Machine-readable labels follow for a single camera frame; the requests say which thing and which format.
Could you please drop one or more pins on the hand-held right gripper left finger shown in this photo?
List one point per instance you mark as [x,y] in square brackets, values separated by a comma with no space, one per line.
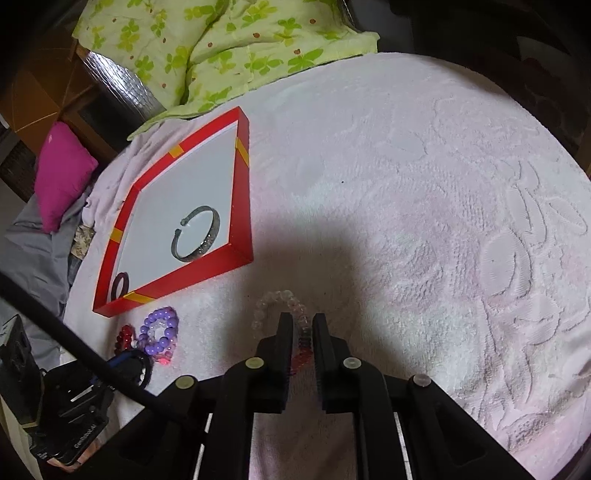
[285,332]

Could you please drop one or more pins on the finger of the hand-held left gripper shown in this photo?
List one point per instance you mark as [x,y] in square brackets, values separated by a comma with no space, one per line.
[123,362]

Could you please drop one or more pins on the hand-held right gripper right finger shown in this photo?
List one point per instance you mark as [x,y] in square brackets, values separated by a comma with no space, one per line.
[319,334]

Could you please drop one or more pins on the red cardboard box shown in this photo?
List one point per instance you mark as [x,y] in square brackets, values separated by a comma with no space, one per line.
[184,194]

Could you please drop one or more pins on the silver bangle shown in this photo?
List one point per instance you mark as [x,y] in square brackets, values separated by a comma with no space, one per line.
[210,240]

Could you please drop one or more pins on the patterned cloth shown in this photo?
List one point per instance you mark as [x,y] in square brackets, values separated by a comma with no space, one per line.
[83,240]

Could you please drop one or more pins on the grey cloth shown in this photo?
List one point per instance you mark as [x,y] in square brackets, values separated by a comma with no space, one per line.
[32,258]

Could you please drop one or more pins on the pale pink textured blanket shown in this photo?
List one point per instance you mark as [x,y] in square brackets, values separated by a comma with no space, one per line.
[415,184]

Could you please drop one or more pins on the magenta pillow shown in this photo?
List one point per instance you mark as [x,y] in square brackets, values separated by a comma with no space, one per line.
[64,170]

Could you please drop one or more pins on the silver foil mat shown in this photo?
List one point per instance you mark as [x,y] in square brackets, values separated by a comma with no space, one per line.
[124,87]

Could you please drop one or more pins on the green floral quilt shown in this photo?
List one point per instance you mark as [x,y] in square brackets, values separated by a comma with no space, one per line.
[240,50]

